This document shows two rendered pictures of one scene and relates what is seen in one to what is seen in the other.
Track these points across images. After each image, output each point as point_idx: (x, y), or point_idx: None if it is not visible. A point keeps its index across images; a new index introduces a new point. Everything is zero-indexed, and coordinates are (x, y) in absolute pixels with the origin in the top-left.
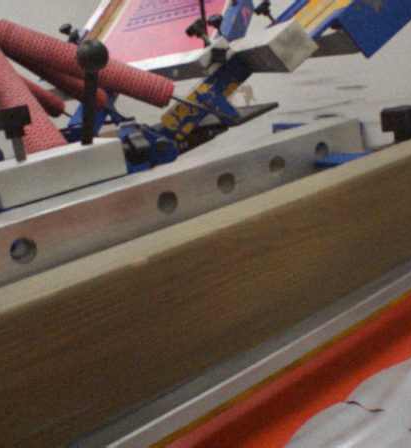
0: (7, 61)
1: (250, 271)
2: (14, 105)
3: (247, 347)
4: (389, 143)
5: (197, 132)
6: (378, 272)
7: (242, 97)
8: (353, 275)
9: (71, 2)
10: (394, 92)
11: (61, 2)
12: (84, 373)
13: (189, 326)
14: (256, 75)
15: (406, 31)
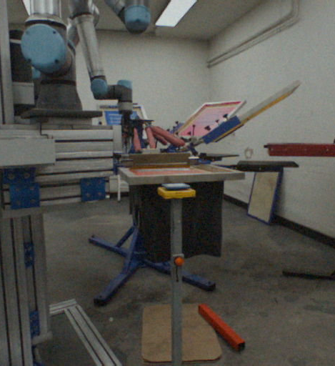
0: (151, 134)
1: (156, 157)
2: (150, 141)
3: (155, 163)
4: (229, 164)
5: (207, 158)
6: (170, 162)
7: (249, 153)
8: (167, 161)
9: (198, 102)
10: (293, 160)
11: (194, 101)
12: (143, 159)
13: (151, 159)
14: (255, 145)
15: (299, 139)
